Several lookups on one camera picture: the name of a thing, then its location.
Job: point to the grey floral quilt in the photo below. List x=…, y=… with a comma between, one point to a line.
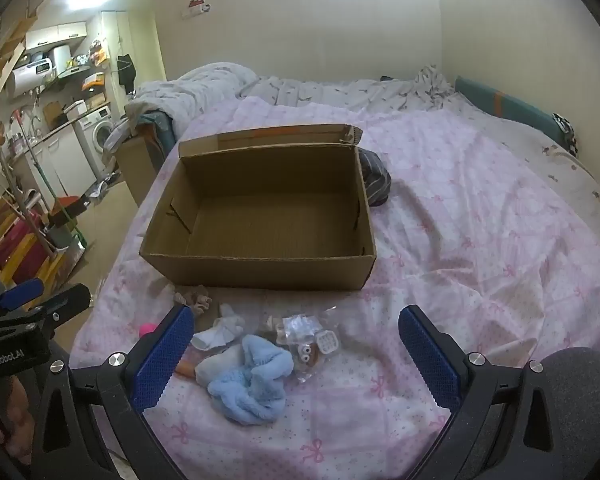
x=205, y=87

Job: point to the yellow metal rack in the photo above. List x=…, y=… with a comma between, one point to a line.
x=37, y=267

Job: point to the white sock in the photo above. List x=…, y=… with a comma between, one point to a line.
x=215, y=332

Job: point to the teal pillow with orange stripe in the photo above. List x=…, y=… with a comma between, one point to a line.
x=505, y=102

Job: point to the pink bow-print bed sheet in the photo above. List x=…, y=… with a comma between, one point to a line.
x=480, y=235

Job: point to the person's left hand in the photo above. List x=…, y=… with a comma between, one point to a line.
x=2, y=425

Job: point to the white washing machine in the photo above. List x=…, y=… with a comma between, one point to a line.
x=97, y=132

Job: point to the brown cardboard carton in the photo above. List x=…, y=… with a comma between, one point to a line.
x=137, y=165

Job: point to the black and white patterned cloth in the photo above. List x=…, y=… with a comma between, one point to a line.
x=565, y=130

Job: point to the clear plastic toy bag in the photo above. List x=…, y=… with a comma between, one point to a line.
x=307, y=340

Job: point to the white water heater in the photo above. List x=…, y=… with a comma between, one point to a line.
x=27, y=77

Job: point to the red storage case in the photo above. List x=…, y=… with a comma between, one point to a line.
x=15, y=250

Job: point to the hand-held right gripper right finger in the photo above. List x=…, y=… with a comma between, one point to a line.
x=430, y=360

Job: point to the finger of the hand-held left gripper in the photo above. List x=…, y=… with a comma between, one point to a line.
x=67, y=302
x=22, y=294

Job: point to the small pink ball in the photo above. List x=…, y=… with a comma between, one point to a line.
x=147, y=330

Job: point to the wooden staircase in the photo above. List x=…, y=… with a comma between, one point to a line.
x=5, y=60

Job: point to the white counter cabinet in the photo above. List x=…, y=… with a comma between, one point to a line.
x=60, y=160

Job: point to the cardboard box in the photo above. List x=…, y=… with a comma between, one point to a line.
x=260, y=272

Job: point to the red and white wall hook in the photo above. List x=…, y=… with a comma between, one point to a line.
x=196, y=7

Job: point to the white wall cabinets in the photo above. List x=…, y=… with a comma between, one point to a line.
x=55, y=35

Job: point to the teal pillow under quilt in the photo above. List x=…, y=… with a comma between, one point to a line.
x=154, y=122

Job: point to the black hanging bag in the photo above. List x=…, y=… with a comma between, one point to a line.
x=125, y=70

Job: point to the blue fluffy cloth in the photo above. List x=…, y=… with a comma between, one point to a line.
x=255, y=380

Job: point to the dark striped cloth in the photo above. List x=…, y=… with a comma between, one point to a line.
x=375, y=180

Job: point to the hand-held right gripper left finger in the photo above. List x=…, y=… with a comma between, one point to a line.
x=162, y=355

